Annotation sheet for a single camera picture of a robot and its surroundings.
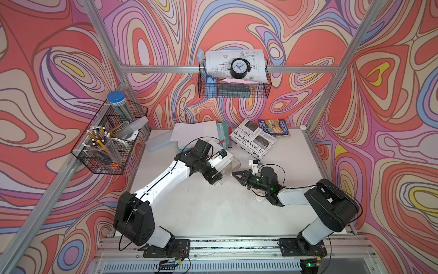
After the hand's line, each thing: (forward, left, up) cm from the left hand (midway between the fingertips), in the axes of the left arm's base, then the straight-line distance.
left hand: (216, 169), depth 82 cm
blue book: (+39, -39, -9) cm, 56 cm away
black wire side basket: (+7, +41, +17) cm, 45 cm away
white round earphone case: (-9, -22, -13) cm, 27 cm away
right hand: (-2, -8, -4) cm, 9 cm away
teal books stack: (+38, -4, -10) cm, 39 cm away
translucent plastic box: (+31, +39, -13) cm, 52 cm away
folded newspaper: (+27, -23, -7) cm, 36 cm away
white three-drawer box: (-1, 0, +15) cm, 15 cm away
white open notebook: (+35, +20, -11) cm, 42 cm away
